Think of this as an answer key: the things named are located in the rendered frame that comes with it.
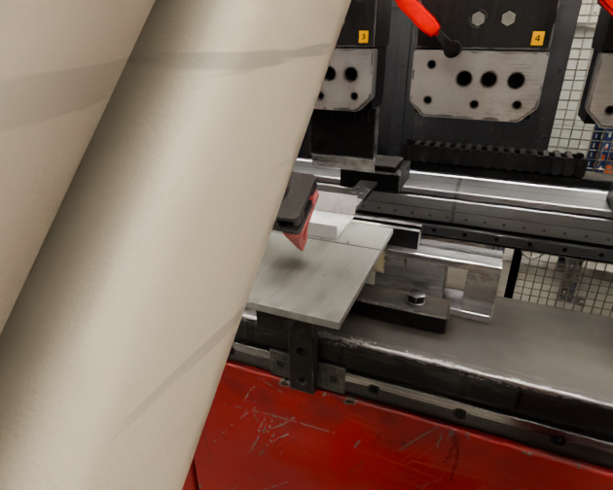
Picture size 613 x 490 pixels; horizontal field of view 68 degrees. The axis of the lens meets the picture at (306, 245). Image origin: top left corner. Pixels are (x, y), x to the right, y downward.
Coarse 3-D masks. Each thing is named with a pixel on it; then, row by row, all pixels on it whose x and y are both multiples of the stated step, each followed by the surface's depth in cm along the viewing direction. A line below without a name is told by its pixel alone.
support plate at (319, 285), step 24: (288, 240) 65; (312, 240) 65; (336, 240) 65; (360, 240) 65; (384, 240) 65; (264, 264) 59; (288, 264) 59; (312, 264) 59; (336, 264) 59; (360, 264) 59; (264, 288) 53; (288, 288) 53; (312, 288) 53; (336, 288) 53; (360, 288) 54; (288, 312) 49; (312, 312) 49; (336, 312) 49
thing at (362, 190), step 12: (384, 156) 94; (384, 168) 88; (396, 168) 88; (408, 168) 93; (348, 180) 90; (360, 180) 89; (372, 180) 88; (384, 180) 87; (396, 180) 87; (348, 192) 82; (360, 192) 82; (396, 192) 88; (360, 204) 78
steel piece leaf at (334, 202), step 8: (320, 192) 75; (328, 192) 74; (320, 200) 75; (328, 200) 75; (336, 200) 74; (344, 200) 74; (352, 200) 73; (320, 208) 75; (328, 208) 75; (336, 208) 74; (344, 208) 74; (352, 208) 73
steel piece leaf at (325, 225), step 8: (312, 216) 73; (320, 216) 73; (328, 216) 73; (336, 216) 73; (344, 216) 73; (352, 216) 73; (312, 224) 65; (320, 224) 65; (328, 224) 70; (336, 224) 70; (344, 224) 70; (312, 232) 66; (320, 232) 66; (328, 232) 65; (336, 232) 65
